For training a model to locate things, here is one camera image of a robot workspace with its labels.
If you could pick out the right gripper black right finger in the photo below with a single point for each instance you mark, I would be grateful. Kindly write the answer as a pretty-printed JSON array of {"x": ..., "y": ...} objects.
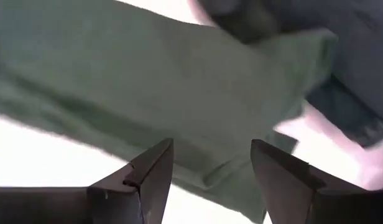
[{"x": 334, "y": 208}]

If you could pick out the dark navy garment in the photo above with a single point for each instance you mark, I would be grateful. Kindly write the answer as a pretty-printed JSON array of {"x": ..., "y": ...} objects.
[{"x": 359, "y": 46}]

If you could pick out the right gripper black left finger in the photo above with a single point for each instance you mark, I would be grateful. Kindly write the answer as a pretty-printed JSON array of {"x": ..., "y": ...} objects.
[{"x": 117, "y": 202}]

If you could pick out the white table mat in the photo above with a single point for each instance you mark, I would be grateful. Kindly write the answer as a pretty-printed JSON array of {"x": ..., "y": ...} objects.
[{"x": 39, "y": 155}]

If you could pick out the dark green garment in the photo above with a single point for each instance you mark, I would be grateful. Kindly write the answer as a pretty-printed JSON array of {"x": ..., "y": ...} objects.
[{"x": 148, "y": 77}]

